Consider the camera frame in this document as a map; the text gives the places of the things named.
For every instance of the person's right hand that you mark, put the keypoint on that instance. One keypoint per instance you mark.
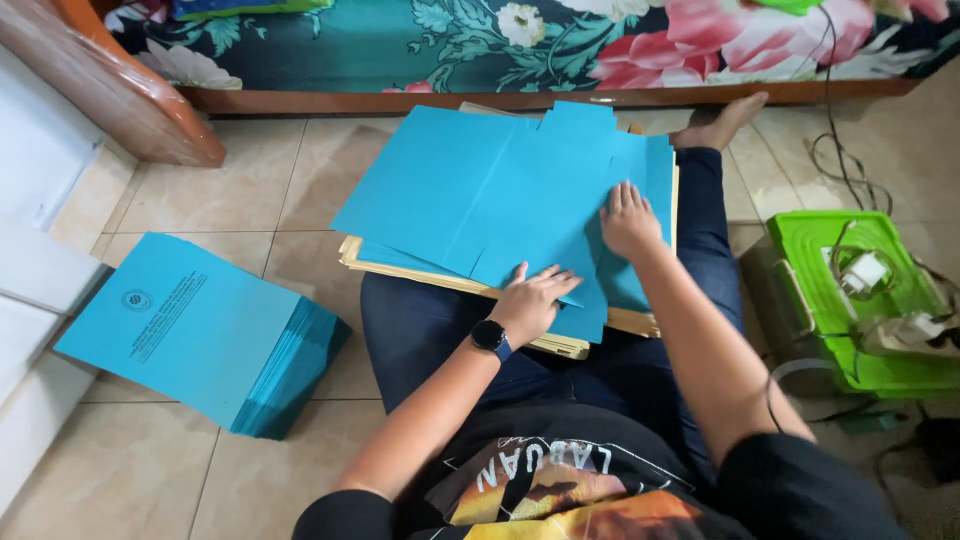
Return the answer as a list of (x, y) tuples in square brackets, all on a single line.
[(631, 229)]

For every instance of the person's left hand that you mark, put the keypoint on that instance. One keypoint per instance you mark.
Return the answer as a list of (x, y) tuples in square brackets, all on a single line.
[(529, 307)]

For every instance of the person's left fingers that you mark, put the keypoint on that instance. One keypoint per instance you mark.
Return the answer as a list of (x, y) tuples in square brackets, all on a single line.
[(555, 279)]

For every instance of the blue paper folder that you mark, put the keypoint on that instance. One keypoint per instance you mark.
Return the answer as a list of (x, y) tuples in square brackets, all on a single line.
[(495, 195)]

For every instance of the black smartwatch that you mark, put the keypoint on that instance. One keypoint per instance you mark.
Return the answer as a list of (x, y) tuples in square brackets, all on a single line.
[(490, 336)]

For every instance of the stack of cream paper folders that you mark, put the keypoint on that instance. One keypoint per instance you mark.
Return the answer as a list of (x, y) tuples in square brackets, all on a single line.
[(420, 274)]

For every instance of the person's blue jeans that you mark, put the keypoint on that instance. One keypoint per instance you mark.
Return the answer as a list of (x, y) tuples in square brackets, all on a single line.
[(420, 330)]

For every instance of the person's black printed t-shirt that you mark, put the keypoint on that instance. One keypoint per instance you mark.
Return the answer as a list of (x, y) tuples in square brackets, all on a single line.
[(570, 480)]

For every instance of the person's bare foot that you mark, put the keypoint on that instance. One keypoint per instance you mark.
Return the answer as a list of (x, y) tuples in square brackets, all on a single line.
[(720, 124)]

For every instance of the floral bedsheet mattress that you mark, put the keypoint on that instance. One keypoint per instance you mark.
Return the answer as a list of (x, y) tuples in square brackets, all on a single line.
[(525, 41)]

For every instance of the green-lidded plastic storage box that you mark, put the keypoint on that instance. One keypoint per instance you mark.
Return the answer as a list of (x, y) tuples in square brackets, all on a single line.
[(832, 330)]

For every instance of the white charger adapter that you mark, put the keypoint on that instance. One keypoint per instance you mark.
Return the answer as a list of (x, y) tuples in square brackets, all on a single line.
[(862, 271)]

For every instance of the white power strip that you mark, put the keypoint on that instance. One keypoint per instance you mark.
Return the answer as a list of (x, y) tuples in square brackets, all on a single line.
[(911, 334)]

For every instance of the stack of printed blue folders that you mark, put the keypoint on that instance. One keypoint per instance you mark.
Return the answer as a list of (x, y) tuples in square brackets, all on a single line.
[(195, 330)]

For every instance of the blue and green pillow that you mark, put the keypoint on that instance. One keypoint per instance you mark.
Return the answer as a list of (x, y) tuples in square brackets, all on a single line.
[(240, 7)]

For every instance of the plastic-wrapped brown bed board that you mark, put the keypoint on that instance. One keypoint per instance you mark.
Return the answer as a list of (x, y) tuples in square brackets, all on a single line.
[(105, 82)]

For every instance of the white cabinet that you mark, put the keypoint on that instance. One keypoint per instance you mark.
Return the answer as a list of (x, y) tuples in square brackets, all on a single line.
[(37, 247)]

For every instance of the brown wooden bed frame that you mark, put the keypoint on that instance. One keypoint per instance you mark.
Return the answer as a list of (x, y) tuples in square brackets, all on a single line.
[(525, 99)]

